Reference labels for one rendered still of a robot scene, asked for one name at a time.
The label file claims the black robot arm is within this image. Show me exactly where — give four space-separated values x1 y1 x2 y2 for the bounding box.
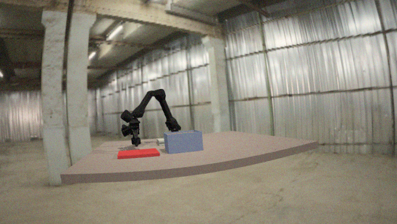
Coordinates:
120 89 181 137

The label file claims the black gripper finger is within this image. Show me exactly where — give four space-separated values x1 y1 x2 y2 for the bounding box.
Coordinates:
130 127 139 139
131 139 140 147

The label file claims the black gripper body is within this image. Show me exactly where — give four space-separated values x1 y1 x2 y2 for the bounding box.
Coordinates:
129 120 139 140

